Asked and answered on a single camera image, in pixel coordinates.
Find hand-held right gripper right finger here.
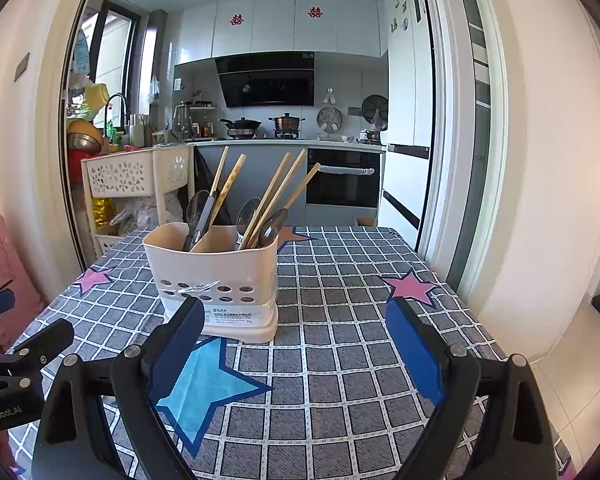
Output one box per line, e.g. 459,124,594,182
385,297,561,480

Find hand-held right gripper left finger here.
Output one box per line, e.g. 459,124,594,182
31,296,207,480

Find cream plastic utensil holder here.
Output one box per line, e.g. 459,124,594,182
142,222,280,343

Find black handled metal spoon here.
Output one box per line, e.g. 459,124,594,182
256,208,289,250
236,196,262,251
185,190,212,241
182,191,218,252

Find grey checked star tablecloth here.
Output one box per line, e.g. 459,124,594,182
5,225,573,480

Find golden packet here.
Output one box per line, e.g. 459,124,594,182
91,197,117,236

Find clear plastic bags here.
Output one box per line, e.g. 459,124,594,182
111,195,183,236

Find black built-in oven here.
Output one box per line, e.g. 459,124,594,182
305,147,383,208

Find cream plastic storage trolley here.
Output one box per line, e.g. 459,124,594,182
81,144,196,261

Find black hanging cloth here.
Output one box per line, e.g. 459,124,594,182
179,147,231,226

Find stack of kitchen basins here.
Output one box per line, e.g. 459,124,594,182
65,119,106,186

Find grey kitchen counter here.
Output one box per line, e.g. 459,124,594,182
192,137,387,228

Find glass kettle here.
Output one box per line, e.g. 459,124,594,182
172,101,196,141

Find yellow container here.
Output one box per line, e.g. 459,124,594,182
85,82,112,111

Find white refrigerator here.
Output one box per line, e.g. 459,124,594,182
380,0,433,256

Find black wok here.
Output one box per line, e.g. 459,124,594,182
219,117,263,138

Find arched kitchen faucet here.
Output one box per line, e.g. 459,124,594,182
106,93,131,131

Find round metal steamer rack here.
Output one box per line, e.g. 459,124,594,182
316,106,342,133

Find black hanging pan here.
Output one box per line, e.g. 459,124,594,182
361,94,388,126

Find steel cooking pot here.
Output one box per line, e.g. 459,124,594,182
269,113,306,133

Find black framed window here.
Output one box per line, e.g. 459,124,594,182
87,5,151,126

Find black range hood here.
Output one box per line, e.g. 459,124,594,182
215,51,316,108

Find white upper kitchen cabinets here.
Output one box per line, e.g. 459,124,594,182
175,0,388,66

